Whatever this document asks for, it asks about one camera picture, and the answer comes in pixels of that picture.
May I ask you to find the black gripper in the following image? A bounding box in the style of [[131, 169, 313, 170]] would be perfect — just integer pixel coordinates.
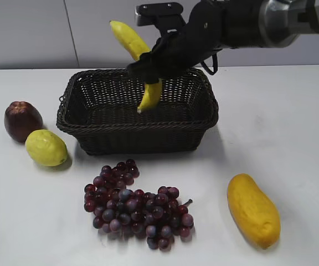
[[126, 1, 229, 84]]

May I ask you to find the yellow banana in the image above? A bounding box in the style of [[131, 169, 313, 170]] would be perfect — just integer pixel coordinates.
[[109, 21, 163, 114]]

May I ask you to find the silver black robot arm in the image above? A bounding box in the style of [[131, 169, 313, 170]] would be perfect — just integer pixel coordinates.
[[127, 0, 319, 84]]

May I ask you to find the dark woven wicker basket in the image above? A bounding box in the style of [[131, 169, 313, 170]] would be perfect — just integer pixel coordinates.
[[56, 69, 218, 156]]

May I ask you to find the yellow green lemon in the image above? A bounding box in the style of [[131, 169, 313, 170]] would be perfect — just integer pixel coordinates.
[[25, 129, 68, 167]]

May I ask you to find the dark red apple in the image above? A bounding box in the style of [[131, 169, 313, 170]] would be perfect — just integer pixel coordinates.
[[4, 101, 43, 143]]

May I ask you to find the purple grape bunch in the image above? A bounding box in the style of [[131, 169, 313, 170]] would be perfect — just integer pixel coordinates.
[[84, 159, 194, 250]]

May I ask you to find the orange yellow mango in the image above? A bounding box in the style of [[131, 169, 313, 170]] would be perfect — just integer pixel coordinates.
[[227, 173, 281, 249]]

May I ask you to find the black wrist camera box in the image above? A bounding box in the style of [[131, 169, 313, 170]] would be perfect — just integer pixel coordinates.
[[135, 2, 186, 36]]

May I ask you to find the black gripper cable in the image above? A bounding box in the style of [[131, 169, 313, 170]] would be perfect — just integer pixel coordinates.
[[200, 47, 222, 75]]

